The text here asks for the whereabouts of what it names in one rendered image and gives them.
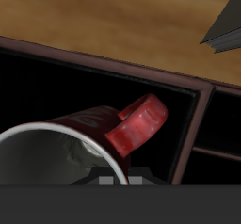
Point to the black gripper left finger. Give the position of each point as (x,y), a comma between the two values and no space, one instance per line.
(105,173)

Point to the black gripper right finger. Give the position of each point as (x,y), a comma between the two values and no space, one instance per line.
(140,172)

